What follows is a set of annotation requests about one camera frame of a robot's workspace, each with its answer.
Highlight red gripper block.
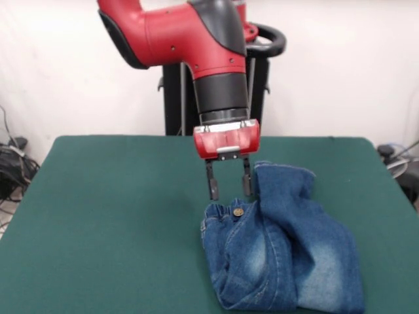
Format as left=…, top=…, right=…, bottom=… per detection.
left=192, top=119, right=261, bottom=201

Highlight blue denim jeans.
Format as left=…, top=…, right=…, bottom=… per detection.
left=200, top=160, right=367, bottom=314

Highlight dark green table cloth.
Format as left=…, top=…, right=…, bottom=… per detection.
left=0, top=135, right=419, bottom=314

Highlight black office chair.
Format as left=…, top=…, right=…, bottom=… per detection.
left=376, top=143, right=419, bottom=212

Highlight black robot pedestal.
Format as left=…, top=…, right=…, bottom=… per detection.
left=156, top=22, right=288, bottom=137

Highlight light blue cable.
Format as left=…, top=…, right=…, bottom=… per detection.
left=385, top=141, right=413, bottom=154

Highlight black cable tangle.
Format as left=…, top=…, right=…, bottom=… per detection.
left=0, top=104, right=41, bottom=205

